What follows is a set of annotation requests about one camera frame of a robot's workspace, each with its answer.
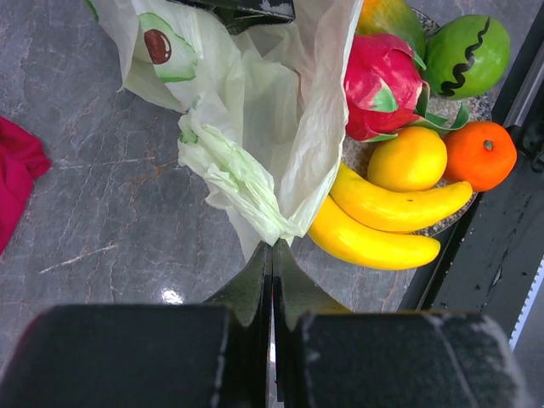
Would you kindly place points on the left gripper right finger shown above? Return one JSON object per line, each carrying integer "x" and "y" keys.
{"x": 294, "y": 295}

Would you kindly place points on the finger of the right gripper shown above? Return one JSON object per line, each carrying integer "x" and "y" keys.
{"x": 240, "y": 15}

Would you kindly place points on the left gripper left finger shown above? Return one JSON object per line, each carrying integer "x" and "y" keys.
{"x": 242, "y": 378}

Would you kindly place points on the pale green plastic bag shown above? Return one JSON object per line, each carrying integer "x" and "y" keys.
{"x": 262, "y": 114}

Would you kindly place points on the yellow banana bunch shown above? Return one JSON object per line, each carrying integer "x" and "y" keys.
{"x": 367, "y": 225}

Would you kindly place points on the orange green mango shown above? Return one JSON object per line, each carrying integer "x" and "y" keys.
{"x": 395, "y": 17}

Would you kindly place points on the red dragon fruit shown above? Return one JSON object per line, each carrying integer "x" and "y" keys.
{"x": 385, "y": 91}

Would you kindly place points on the yellow lemon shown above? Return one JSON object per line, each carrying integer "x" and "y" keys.
{"x": 413, "y": 161}

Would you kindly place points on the orange tangerine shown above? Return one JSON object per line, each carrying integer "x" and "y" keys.
{"x": 481, "y": 153}

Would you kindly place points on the speckled round plate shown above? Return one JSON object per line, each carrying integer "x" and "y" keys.
{"x": 356, "y": 154}

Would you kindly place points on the red cloth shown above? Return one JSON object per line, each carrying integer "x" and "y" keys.
{"x": 23, "y": 160}

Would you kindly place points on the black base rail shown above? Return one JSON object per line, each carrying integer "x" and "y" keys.
{"x": 492, "y": 262}

